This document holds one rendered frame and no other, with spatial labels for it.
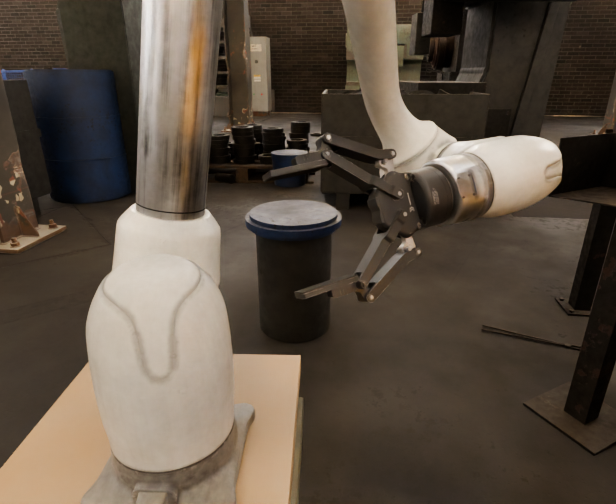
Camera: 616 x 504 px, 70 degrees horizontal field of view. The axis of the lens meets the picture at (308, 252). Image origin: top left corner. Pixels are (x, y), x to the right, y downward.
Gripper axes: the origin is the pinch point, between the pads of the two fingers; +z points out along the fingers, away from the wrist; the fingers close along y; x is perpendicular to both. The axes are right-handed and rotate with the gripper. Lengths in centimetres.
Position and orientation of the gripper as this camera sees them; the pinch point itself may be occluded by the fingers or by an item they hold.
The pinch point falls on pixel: (292, 234)
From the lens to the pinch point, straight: 49.3
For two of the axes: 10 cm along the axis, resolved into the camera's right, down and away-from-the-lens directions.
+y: 2.7, 9.6, 0.5
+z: -8.9, 2.6, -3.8
